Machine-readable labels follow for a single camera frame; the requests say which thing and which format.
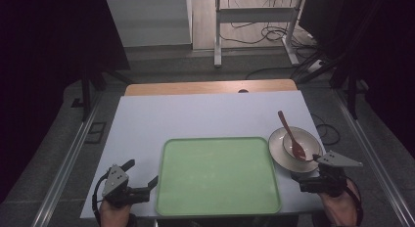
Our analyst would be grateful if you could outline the green plastic tray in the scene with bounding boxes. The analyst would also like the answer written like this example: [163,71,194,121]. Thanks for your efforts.
[155,136,283,217]

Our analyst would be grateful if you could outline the black stand legs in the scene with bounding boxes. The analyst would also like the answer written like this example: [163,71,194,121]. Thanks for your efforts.
[78,65,132,122]
[293,47,361,121]

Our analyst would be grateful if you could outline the person's left hand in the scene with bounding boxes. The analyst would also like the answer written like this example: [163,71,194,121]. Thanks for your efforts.
[99,199,134,227]

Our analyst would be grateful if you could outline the white metal stand frame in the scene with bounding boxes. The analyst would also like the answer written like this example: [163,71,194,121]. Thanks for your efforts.
[213,0,308,68]

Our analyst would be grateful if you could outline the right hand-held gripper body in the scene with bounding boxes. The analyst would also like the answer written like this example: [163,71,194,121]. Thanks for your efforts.
[299,150,364,199]

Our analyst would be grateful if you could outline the small white bowl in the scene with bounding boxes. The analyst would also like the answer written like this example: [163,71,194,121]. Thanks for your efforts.
[282,131,323,162]

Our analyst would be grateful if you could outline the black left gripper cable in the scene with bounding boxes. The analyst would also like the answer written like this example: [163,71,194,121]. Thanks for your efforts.
[91,173,111,227]

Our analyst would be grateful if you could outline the aluminium rail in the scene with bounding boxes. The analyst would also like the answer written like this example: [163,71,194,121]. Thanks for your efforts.
[333,89,415,227]
[30,92,103,227]

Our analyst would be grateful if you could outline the black floor plate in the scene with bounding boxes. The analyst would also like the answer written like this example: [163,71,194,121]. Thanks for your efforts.
[84,121,108,145]

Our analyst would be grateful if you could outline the beige round plate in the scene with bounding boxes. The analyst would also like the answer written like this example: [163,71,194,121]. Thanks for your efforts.
[267,126,325,174]

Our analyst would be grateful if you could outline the coiled black cable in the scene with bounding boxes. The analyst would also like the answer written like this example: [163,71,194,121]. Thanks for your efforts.
[310,113,343,147]

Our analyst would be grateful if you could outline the red-brown spoon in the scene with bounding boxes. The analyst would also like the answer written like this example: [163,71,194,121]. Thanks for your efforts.
[277,110,308,161]

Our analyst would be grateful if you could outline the white power strip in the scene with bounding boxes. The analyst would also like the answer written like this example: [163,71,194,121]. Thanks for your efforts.
[306,59,326,74]

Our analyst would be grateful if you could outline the black floor cables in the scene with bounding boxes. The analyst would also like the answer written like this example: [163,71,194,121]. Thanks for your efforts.
[218,22,316,48]

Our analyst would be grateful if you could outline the white table sheet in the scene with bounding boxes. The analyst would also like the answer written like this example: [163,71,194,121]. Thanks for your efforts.
[79,90,327,219]

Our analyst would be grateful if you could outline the person's right hand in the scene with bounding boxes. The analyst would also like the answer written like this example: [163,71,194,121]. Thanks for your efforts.
[317,178,360,227]

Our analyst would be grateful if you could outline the grey cabinet panel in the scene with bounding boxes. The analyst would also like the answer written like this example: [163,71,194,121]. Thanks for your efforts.
[107,0,194,48]

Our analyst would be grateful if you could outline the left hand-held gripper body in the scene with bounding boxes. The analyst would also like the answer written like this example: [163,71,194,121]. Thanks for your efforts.
[97,163,152,209]

